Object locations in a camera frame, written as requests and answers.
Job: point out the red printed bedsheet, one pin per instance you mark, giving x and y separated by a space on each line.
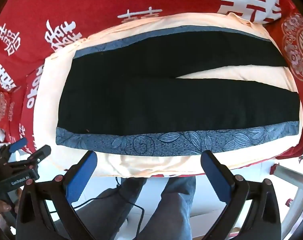
91 5

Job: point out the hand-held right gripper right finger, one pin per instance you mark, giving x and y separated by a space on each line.
217 177

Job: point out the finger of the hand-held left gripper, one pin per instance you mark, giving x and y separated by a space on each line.
40 153
17 144

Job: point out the person's left leg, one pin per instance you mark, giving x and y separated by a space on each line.
109 212

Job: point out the person's right leg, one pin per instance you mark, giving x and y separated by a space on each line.
171 205

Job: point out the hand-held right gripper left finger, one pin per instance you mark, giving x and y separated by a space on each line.
81 177

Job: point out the black pants with blue trim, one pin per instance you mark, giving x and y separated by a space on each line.
141 100

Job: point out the person's leg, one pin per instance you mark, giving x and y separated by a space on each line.
109 212
171 205

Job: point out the cream blanket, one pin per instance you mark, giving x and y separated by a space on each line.
131 165

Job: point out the grey metal frame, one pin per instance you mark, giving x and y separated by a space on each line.
301 195

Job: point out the person's left hand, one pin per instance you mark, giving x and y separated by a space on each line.
2 208

